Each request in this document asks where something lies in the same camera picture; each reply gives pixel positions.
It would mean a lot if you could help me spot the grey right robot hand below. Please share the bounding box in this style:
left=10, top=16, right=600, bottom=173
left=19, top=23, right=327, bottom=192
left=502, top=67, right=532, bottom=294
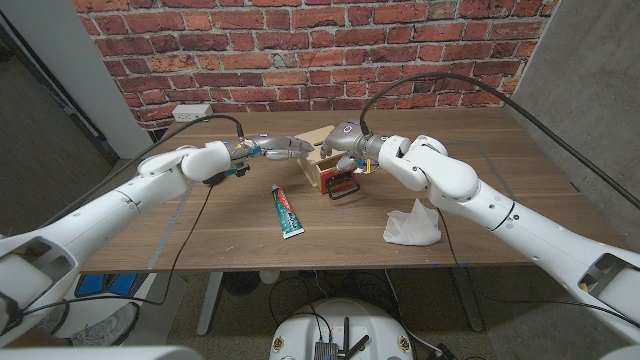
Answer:
left=319, top=121, right=389, bottom=174

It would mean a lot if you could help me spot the black round floor object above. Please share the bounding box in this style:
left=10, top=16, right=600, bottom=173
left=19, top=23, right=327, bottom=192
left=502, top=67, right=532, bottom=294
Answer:
left=223, top=272, right=261, bottom=296

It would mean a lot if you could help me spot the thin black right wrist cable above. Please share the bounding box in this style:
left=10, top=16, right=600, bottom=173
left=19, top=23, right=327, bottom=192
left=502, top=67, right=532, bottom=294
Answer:
left=438, top=209, right=640, bottom=326

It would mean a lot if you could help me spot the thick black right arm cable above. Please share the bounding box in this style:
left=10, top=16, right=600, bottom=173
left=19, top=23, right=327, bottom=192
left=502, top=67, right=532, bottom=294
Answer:
left=358, top=72, right=640, bottom=210

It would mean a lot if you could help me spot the thin black left wrist cable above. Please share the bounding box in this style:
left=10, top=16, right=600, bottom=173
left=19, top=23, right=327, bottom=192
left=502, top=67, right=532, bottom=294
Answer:
left=9, top=184, right=215, bottom=326

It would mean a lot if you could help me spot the white robot torso base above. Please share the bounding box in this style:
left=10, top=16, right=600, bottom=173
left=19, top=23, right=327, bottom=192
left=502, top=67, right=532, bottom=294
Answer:
left=268, top=298, right=415, bottom=360

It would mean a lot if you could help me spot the wooden drawer with red front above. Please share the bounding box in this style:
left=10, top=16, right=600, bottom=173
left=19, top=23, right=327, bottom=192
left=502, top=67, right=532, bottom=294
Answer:
left=316, top=153, right=362, bottom=202

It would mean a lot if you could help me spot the wooden box with slot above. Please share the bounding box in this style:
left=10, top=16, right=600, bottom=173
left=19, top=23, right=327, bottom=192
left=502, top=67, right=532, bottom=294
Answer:
left=296, top=124, right=346, bottom=188

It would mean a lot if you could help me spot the person leg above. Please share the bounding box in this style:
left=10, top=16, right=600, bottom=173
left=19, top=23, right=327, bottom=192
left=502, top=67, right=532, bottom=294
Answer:
left=0, top=328, right=71, bottom=349

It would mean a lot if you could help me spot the grey box with black antennas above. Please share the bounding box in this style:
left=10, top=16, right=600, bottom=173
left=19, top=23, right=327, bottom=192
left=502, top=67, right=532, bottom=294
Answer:
left=313, top=317, right=371, bottom=360

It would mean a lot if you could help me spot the white crumpled tissue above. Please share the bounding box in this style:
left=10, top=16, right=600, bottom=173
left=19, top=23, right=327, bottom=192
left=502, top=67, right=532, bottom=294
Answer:
left=383, top=198, right=442, bottom=247

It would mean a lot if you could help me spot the white board with blue pedals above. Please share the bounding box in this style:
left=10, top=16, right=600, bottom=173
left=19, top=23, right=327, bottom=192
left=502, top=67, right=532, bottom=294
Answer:
left=74, top=272, right=189, bottom=346

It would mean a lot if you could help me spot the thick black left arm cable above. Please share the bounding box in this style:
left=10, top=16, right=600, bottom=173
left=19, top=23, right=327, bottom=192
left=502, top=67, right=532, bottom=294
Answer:
left=42, top=113, right=246, bottom=226

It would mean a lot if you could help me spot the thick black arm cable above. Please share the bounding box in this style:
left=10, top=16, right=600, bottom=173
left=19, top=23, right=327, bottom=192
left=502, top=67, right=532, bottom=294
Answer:
left=358, top=72, right=640, bottom=210
left=42, top=113, right=246, bottom=226

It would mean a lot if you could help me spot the printed brick wall backdrop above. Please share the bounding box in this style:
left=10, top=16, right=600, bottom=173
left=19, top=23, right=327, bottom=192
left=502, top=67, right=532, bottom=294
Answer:
left=72, top=0, right=561, bottom=131

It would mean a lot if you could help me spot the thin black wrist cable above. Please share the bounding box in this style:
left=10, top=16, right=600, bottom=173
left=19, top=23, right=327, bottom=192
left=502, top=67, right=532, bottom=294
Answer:
left=9, top=184, right=215, bottom=326
left=438, top=209, right=640, bottom=326

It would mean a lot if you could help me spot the grey table leg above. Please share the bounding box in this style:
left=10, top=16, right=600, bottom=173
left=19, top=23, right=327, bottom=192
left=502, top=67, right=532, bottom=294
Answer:
left=449, top=267, right=485, bottom=333

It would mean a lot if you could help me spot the white table leg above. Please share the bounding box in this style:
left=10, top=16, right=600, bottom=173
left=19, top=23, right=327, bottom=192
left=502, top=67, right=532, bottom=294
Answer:
left=196, top=271, right=225, bottom=337

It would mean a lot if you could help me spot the white power outlet strip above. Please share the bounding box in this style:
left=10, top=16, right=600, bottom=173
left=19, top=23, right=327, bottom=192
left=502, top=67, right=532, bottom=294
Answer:
left=171, top=103, right=214, bottom=123

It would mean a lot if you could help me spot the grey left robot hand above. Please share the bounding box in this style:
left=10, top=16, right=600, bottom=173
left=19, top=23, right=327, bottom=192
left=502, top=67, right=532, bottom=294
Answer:
left=227, top=133, right=315, bottom=162

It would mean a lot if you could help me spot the green red toothpaste tube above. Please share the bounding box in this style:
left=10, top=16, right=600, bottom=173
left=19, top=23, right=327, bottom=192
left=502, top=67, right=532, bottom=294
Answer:
left=270, top=183, right=305, bottom=240

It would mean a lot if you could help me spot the grey sneaker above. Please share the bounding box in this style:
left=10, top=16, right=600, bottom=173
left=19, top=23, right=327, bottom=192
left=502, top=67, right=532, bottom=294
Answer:
left=67, top=302, right=141, bottom=347
left=34, top=302, right=71, bottom=335

